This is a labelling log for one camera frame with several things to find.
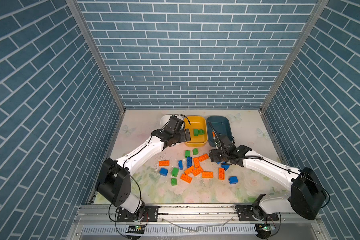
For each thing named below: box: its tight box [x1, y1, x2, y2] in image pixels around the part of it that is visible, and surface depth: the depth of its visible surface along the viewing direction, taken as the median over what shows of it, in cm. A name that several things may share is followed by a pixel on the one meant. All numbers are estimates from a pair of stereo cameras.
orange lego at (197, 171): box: [192, 167, 203, 177], surface depth 90 cm
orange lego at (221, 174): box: [218, 167, 225, 181], surface depth 88 cm
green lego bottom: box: [171, 177, 178, 186], surface depth 84 cm
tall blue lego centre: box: [186, 156, 193, 168], surface depth 93 cm
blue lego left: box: [159, 168, 169, 177], surface depth 88 cm
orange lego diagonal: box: [184, 165, 195, 176], surface depth 88 cm
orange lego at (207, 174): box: [202, 171, 214, 178], surface depth 88 cm
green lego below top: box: [185, 150, 191, 159], surface depth 97 cm
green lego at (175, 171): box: [171, 167, 180, 177], surface depth 90 cm
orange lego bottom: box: [180, 173, 193, 184], surface depth 87 cm
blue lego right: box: [221, 164, 230, 171], surface depth 91 cm
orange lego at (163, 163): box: [158, 160, 170, 167], surface depth 93 cm
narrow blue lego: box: [178, 160, 183, 170], surface depth 92 cm
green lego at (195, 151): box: [192, 148, 199, 156], surface depth 98 cm
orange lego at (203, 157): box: [198, 153, 209, 162], surface depth 95 cm
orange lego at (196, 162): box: [193, 157, 200, 168], surface depth 93 cm
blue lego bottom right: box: [228, 176, 239, 185], surface depth 86 cm
